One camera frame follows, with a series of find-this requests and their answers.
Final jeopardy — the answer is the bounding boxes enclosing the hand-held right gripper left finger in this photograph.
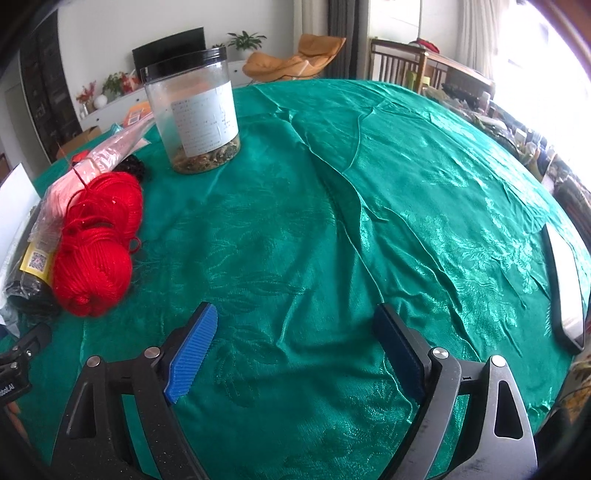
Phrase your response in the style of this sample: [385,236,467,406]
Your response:
[51,302,219,480]

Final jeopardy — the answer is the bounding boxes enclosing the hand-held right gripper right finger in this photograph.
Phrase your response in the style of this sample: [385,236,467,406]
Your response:
[373,304,539,480]

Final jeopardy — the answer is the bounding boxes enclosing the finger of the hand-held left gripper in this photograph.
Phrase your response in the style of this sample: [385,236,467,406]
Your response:
[8,322,52,365]

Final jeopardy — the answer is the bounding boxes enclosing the black package yellow label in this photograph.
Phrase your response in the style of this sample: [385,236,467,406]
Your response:
[2,208,63,315]

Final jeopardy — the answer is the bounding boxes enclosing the red yarn skein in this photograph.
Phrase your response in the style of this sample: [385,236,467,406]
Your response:
[52,144,145,318]

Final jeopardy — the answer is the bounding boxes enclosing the pink plastic package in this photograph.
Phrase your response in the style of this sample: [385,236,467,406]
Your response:
[28,117,155,245]

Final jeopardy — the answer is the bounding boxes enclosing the white board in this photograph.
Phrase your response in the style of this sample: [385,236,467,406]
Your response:
[0,164,41,278]

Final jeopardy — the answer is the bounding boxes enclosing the green satin tablecloth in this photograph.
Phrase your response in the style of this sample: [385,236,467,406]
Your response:
[9,78,585,480]

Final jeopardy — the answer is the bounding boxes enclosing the white tablet, black edge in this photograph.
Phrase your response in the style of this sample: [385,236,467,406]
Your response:
[541,224,586,355]

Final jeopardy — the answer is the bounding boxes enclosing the black mesh yarn ball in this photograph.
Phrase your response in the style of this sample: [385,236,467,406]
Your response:
[115,154,147,184]

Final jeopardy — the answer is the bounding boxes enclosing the cardboard box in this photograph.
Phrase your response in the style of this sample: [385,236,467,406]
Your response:
[58,126,102,160]

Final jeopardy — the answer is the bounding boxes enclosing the clear plastic jar black lid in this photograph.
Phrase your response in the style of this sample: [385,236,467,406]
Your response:
[140,46,242,175]

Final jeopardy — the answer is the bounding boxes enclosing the pile of assorted clutter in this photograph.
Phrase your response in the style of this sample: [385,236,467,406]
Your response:
[420,78,591,222]

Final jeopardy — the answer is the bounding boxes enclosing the orange book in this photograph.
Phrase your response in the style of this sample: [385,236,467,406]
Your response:
[122,102,153,127]

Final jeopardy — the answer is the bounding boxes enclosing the white low cabinet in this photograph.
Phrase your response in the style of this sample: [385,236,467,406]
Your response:
[81,60,252,132]

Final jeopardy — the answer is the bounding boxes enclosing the dark display cabinet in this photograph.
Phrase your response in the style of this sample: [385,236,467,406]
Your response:
[21,11,81,162]

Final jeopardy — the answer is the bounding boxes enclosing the red flowers in vase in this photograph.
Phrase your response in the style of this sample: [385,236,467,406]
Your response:
[76,82,97,116]

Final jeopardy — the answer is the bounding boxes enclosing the potted plant with red decorations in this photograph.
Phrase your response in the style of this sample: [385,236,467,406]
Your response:
[102,71,139,100]

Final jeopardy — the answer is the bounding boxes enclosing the orange lounge chair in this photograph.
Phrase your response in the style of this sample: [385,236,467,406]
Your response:
[242,33,347,83]

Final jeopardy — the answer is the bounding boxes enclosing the black television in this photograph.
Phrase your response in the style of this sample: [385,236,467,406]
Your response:
[131,27,206,71]

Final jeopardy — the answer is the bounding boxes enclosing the green potted plant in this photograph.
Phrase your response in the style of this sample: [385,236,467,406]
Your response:
[227,31,267,52]

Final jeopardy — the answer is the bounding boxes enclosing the grey curtain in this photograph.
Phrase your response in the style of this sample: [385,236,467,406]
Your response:
[327,0,370,79]

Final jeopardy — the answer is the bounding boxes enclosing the white sheer curtain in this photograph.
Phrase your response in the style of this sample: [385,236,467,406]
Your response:
[293,0,329,44]

